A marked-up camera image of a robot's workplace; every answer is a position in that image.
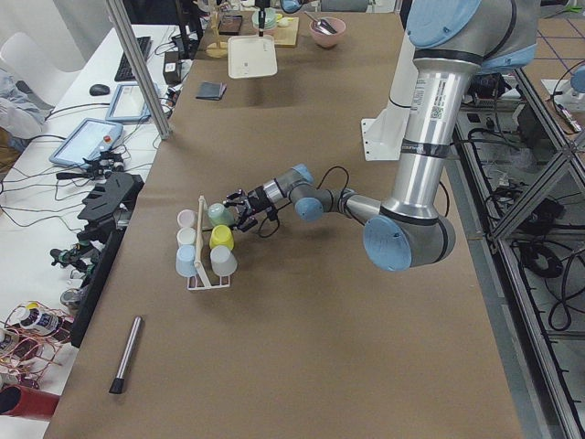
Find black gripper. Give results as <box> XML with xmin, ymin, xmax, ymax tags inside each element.
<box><xmin>254</xmin><ymin>0</ymin><xmax>271</xmax><ymax>37</ymax></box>
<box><xmin>223</xmin><ymin>186</ymin><xmax>274</xmax><ymax>231</ymax></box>

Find green cup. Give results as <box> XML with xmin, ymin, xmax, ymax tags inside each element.
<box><xmin>207</xmin><ymin>203</ymin><xmax>236</xmax><ymax>228</ymax></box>

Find cream rabbit tray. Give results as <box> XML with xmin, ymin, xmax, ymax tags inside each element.
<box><xmin>228</xmin><ymin>35</ymin><xmax>278</xmax><ymax>80</ymax></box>

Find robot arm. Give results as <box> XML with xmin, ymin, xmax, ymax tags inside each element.
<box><xmin>223</xmin><ymin>1</ymin><xmax>540</xmax><ymax>271</ymax></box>
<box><xmin>252</xmin><ymin>0</ymin><xmax>306</xmax><ymax>37</ymax></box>

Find yellow cup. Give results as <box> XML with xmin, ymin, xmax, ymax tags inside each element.
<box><xmin>209</xmin><ymin>224</ymin><xmax>235</xmax><ymax>251</ymax></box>

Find grey-blue cup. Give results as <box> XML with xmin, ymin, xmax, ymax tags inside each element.
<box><xmin>210</xmin><ymin>245</ymin><xmax>238</xmax><ymax>277</ymax></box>

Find pink cup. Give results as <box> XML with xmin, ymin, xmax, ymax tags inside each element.
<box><xmin>176</xmin><ymin>209</ymin><xmax>197</xmax><ymax>228</ymax></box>

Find cream cup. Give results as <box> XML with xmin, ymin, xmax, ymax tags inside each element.
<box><xmin>176</xmin><ymin>227</ymin><xmax>197</xmax><ymax>247</ymax></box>

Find light blue cup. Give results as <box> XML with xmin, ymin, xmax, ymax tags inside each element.
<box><xmin>175</xmin><ymin>244</ymin><xmax>197</xmax><ymax>278</ymax></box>

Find green stacked bowls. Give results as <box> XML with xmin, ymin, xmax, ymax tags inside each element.
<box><xmin>251</xmin><ymin>7</ymin><xmax>277</xmax><ymax>33</ymax></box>

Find bamboo cutting board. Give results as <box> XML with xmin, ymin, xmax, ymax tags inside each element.
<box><xmin>271</xmin><ymin>17</ymin><xmax>299</xmax><ymax>48</ymax></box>

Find wooden mug tree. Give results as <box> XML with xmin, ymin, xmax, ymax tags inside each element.
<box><xmin>193</xmin><ymin>1</ymin><xmax>232</xmax><ymax>58</ymax></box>

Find metal scoop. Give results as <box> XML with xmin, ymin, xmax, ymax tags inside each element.
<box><xmin>304</xmin><ymin>11</ymin><xmax>337</xmax><ymax>35</ymax></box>

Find pink bowl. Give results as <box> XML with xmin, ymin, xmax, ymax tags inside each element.
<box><xmin>309</xmin><ymin>16</ymin><xmax>346</xmax><ymax>48</ymax></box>

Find grey folded cloth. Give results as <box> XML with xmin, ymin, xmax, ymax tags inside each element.
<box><xmin>196</xmin><ymin>81</ymin><xmax>227</xmax><ymax>101</ymax></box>

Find black keyboard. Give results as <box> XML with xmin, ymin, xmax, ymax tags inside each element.
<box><xmin>113</xmin><ymin>36</ymin><xmax>153</xmax><ymax>83</ymax></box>

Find teach pendant far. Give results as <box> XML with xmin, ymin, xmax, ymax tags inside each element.
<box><xmin>105</xmin><ymin>82</ymin><xmax>150</xmax><ymax>124</ymax></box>

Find teach pendant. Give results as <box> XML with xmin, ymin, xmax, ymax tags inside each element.
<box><xmin>48</xmin><ymin>118</ymin><xmax>123</xmax><ymax>167</ymax></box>
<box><xmin>105</xmin><ymin>82</ymin><xmax>150</xmax><ymax>124</ymax></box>

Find teach pendant near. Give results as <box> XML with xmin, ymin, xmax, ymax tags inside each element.
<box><xmin>48</xmin><ymin>118</ymin><xmax>123</xmax><ymax>167</ymax></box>

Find black computer mouse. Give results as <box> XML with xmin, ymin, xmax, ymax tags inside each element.
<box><xmin>89</xmin><ymin>83</ymin><xmax>111</xmax><ymax>97</ymax></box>

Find black metal cylinder tool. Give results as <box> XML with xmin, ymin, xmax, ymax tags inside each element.
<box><xmin>109</xmin><ymin>316</ymin><xmax>143</xmax><ymax>394</ymax></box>

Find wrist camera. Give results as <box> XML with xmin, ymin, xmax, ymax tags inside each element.
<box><xmin>265</xmin><ymin>206</ymin><xmax>280</xmax><ymax>222</ymax></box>

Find wooden rack handle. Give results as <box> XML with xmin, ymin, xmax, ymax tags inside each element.
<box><xmin>194</xmin><ymin>195</ymin><xmax>207</xmax><ymax>272</ymax></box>

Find white wire cup rack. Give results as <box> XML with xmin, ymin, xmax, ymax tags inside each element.
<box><xmin>186</xmin><ymin>260</ymin><xmax>231</xmax><ymax>292</ymax></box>

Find aluminium frame post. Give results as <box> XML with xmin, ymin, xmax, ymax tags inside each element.
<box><xmin>105</xmin><ymin>0</ymin><xmax>171</xmax><ymax>140</ymax></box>

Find white pedestal column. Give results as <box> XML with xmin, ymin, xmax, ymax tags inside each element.
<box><xmin>361</xmin><ymin>33</ymin><xmax>418</xmax><ymax>161</ymax></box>

